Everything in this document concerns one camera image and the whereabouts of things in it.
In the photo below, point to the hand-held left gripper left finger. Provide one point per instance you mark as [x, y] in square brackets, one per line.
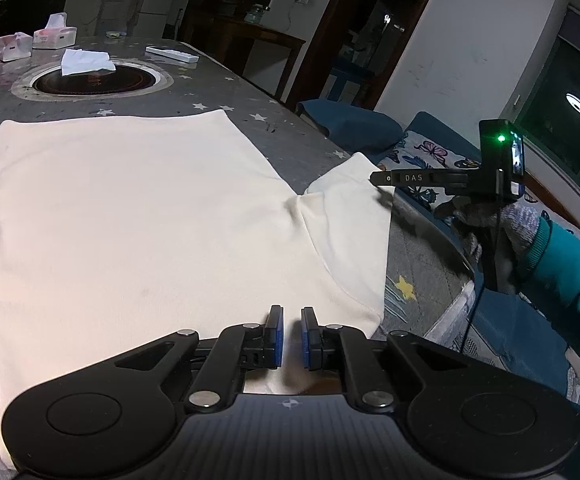
[279, 341]

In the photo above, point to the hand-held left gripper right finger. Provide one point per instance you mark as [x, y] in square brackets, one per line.
[306, 343]

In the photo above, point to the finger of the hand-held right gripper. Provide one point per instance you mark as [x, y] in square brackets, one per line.
[409, 178]

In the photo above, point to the white t-shirt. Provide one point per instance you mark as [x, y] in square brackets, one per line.
[120, 210]

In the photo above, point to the person's right hand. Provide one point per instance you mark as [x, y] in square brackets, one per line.
[517, 230]

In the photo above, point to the butterfly print cushion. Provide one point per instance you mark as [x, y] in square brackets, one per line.
[429, 152]

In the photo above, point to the blue cushion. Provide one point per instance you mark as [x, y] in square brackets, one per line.
[354, 122]

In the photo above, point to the window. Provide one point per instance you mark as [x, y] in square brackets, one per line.
[564, 105]

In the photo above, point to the blue stool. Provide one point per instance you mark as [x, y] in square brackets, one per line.
[345, 82]

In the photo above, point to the grey star tablecloth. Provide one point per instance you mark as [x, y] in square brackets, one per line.
[270, 105]

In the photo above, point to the blue sofa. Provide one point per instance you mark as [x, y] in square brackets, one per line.
[519, 340]

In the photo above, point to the wooden side table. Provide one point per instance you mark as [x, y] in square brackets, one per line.
[250, 35]

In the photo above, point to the green glass jar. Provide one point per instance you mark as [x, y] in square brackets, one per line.
[255, 13]

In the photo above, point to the white remote control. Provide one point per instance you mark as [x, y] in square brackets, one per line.
[172, 54]

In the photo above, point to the round built-in hot plate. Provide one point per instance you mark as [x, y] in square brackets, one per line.
[120, 83]

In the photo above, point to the white paper tissue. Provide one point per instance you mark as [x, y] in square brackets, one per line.
[87, 61]

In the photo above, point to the white water dispenser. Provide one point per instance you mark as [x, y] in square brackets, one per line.
[112, 12]

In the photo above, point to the large white tissue box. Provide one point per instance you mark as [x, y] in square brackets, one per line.
[55, 36]

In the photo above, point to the small pink tissue pack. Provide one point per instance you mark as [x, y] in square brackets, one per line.
[14, 47]

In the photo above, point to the wooden door frame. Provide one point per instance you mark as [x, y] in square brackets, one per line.
[330, 20]

